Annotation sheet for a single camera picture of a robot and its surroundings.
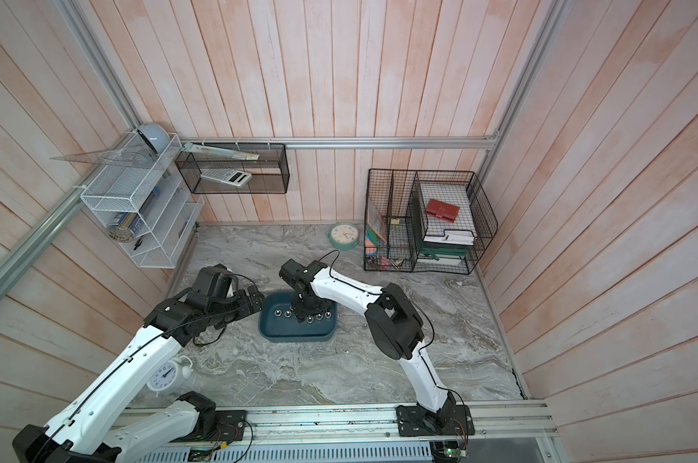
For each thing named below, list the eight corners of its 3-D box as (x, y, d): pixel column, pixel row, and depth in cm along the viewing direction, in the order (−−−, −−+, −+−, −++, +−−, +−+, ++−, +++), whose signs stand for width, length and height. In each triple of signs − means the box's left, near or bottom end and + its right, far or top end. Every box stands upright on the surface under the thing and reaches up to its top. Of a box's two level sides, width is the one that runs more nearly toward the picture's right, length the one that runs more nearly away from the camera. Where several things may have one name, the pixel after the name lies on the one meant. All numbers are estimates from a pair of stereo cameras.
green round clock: (326, 249, 114) (325, 244, 111) (327, 227, 122) (326, 222, 119) (359, 249, 114) (359, 244, 111) (358, 227, 122) (358, 222, 119)
